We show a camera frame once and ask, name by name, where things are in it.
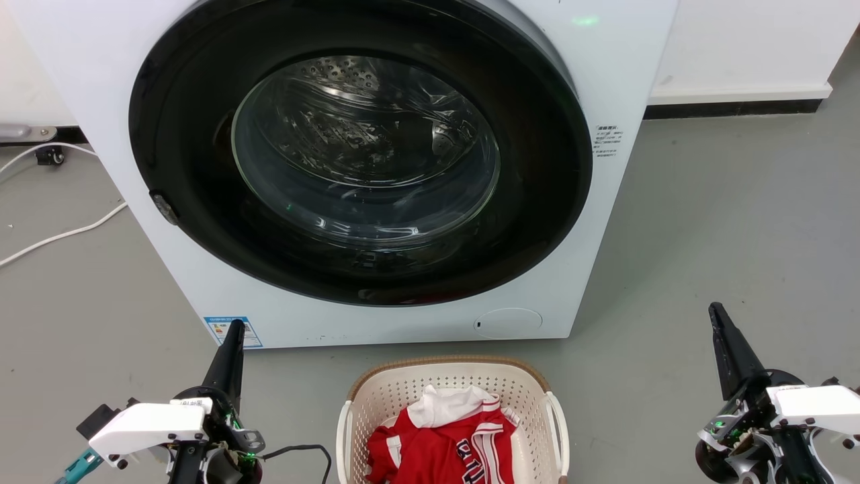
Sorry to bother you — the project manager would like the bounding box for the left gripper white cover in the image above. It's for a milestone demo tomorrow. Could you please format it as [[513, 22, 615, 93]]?
[[76, 319, 265, 484]]

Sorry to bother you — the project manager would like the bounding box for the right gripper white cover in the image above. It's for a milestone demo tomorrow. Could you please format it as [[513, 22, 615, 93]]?
[[695, 302, 860, 484]]

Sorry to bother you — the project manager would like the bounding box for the beige perforated laundry basket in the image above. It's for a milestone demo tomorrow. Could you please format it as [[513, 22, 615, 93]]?
[[336, 356, 570, 484]]

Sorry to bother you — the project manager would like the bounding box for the blue energy label sticker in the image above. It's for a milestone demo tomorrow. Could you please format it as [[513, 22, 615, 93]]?
[[204, 316, 263, 349]]

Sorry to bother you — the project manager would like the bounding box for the white front-load washing machine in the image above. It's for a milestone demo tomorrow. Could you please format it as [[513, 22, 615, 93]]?
[[8, 0, 681, 350]]

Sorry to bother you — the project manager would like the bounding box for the red and white jersey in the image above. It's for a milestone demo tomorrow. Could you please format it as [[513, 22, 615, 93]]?
[[365, 385, 521, 484]]

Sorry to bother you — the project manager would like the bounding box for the round white filter cover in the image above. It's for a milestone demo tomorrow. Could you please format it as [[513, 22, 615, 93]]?
[[474, 308, 544, 340]]

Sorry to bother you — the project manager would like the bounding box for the small text sticker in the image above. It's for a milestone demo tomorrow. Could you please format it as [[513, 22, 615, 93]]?
[[593, 124, 625, 159]]

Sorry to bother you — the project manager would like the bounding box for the black round washer door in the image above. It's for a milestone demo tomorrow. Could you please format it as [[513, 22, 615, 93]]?
[[128, 0, 594, 307]]

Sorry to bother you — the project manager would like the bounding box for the white and black baseboard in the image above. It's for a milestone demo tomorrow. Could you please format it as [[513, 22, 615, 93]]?
[[642, 82, 834, 120]]

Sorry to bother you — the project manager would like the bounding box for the grey metal bar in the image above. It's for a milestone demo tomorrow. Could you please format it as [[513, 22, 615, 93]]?
[[0, 124, 58, 143]]

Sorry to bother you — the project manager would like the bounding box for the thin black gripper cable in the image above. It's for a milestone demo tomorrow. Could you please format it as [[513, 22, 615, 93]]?
[[261, 444, 333, 484]]

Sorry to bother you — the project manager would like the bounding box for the teal cable connector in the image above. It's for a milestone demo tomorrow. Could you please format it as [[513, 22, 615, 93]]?
[[55, 449, 103, 484]]

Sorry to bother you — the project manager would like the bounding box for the thick white floor cable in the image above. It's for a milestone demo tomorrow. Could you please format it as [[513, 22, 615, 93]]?
[[0, 201, 129, 268]]

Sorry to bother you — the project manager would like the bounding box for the thin white floor cable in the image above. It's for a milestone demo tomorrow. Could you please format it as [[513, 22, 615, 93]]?
[[0, 142, 99, 177]]

